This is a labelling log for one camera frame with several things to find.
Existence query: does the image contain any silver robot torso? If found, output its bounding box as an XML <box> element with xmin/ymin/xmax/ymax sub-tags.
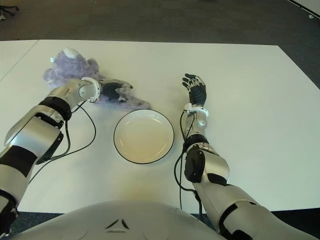
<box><xmin>8</xmin><ymin>199</ymin><xmax>226</xmax><ymax>240</ymax></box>

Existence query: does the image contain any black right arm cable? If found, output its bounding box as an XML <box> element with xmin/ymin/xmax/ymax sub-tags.
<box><xmin>174</xmin><ymin>109</ymin><xmax>206</xmax><ymax>221</ymax></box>

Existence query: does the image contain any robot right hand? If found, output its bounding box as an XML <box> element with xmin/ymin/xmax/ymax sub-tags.
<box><xmin>181</xmin><ymin>73</ymin><xmax>208</xmax><ymax>107</ymax></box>

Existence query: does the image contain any purple plush bunny doll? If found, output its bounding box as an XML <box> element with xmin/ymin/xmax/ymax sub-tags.
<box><xmin>43</xmin><ymin>47</ymin><xmax>151</xmax><ymax>112</ymax></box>

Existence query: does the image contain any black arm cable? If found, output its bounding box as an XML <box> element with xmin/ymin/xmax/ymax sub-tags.
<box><xmin>174</xmin><ymin>109</ymin><xmax>206</xmax><ymax>221</ymax></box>
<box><xmin>27</xmin><ymin>101</ymin><xmax>97</xmax><ymax>186</ymax></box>

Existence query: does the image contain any black office chair base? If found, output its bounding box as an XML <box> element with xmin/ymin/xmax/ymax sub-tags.
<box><xmin>0</xmin><ymin>4</ymin><xmax>20</xmax><ymax>17</ymax></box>

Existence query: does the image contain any white plate with black rim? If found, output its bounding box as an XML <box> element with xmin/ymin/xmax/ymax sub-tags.
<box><xmin>113</xmin><ymin>108</ymin><xmax>175</xmax><ymax>165</ymax></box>

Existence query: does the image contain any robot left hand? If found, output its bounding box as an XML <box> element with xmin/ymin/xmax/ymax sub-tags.
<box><xmin>96</xmin><ymin>78</ymin><xmax>134</xmax><ymax>103</ymax></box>

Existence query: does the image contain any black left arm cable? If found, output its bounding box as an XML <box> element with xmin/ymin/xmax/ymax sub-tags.
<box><xmin>27</xmin><ymin>101</ymin><xmax>97</xmax><ymax>186</ymax></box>

